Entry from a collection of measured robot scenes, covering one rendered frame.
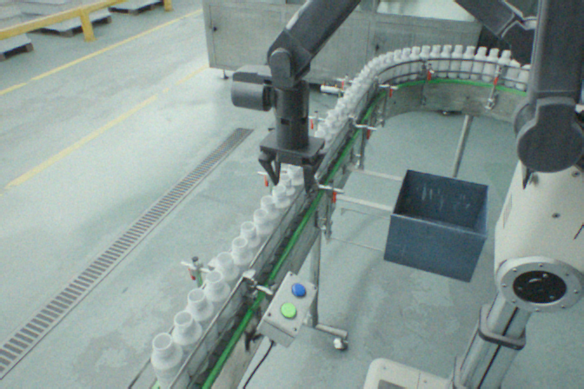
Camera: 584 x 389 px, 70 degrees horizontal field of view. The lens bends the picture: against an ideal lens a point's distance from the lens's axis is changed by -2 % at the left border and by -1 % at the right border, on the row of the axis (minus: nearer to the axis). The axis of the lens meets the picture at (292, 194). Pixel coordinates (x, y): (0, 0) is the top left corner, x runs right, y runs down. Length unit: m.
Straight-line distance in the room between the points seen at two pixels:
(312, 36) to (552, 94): 0.32
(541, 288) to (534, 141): 0.46
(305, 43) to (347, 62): 3.84
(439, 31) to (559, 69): 3.64
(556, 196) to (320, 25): 0.51
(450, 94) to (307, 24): 1.98
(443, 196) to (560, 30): 1.23
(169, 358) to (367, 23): 3.82
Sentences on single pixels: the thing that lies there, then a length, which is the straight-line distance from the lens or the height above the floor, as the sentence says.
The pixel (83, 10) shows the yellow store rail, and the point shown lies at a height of 0.42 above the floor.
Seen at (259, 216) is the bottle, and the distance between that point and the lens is 1.12.
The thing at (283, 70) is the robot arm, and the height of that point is 1.63.
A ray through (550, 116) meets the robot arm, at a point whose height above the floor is 1.62.
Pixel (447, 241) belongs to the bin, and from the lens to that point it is 1.50.
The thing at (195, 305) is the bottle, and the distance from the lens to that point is 0.91.
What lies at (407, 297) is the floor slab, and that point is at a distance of 2.49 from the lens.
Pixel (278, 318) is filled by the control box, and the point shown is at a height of 1.11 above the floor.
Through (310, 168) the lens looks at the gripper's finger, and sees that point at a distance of 0.71.
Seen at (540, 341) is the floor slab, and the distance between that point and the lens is 2.56.
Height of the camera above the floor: 1.85
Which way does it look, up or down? 36 degrees down
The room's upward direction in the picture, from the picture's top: straight up
